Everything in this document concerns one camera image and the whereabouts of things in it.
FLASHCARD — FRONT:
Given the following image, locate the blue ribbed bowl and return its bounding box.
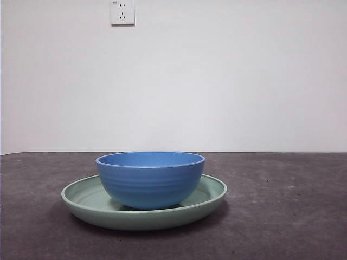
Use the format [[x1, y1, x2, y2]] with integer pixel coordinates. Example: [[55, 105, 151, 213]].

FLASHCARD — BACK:
[[95, 151, 206, 211]]

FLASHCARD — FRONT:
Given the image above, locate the pale green round plate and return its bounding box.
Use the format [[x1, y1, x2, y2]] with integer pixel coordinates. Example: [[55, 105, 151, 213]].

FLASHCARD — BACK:
[[61, 173, 228, 232]]

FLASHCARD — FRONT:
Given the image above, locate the white wall socket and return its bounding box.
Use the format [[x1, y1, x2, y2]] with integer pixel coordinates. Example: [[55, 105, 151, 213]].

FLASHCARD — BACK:
[[110, 0, 136, 27]]

